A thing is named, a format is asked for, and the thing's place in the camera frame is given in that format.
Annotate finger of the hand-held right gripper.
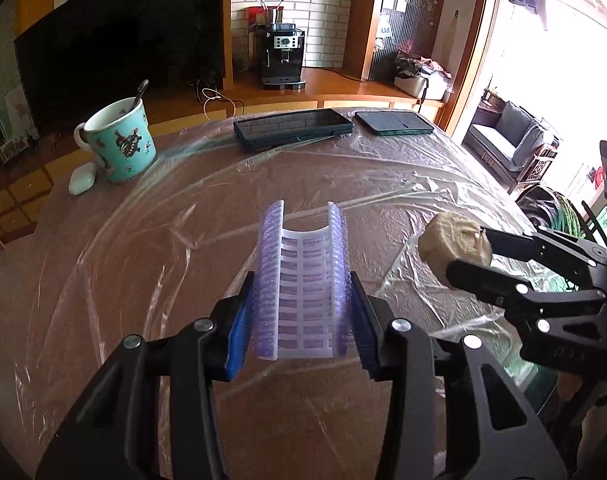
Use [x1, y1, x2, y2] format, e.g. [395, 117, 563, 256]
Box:
[446, 257, 607, 322]
[480, 225, 607, 267]

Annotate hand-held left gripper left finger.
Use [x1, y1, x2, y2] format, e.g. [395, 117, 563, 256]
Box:
[36, 271, 257, 480]

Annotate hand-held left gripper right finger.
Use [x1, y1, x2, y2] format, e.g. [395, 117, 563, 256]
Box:
[350, 271, 569, 480]

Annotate beige paper ball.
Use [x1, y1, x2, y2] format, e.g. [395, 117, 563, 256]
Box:
[417, 212, 493, 289]

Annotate grey sofa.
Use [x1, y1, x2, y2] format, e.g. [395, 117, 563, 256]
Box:
[466, 101, 547, 187]

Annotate dark green smartphone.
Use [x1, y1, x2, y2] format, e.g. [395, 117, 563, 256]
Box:
[354, 109, 435, 137]

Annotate white basket with bag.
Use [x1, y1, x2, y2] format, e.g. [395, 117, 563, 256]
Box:
[394, 52, 455, 101]

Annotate large dark tablet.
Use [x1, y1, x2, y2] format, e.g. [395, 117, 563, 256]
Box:
[233, 108, 355, 154]

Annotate teal patterned mug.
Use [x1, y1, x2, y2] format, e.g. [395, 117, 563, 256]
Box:
[74, 96, 158, 185]

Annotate white earbuds case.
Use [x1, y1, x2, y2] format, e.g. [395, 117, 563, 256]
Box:
[68, 161, 97, 196]

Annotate metal spoon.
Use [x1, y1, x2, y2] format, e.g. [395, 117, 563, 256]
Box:
[128, 79, 150, 114]

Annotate black coffee machine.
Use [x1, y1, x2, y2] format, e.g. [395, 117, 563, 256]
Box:
[260, 22, 306, 91]

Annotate black television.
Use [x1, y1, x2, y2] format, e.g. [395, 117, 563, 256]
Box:
[14, 0, 227, 134]

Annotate utensil holder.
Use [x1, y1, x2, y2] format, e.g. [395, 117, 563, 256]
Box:
[256, 0, 285, 26]

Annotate dark bag with green hose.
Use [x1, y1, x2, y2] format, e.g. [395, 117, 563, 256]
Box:
[516, 186, 582, 237]

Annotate white cable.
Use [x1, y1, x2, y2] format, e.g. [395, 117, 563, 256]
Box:
[201, 87, 237, 121]

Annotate leaning picture frame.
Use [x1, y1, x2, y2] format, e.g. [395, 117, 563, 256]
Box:
[0, 80, 40, 162]

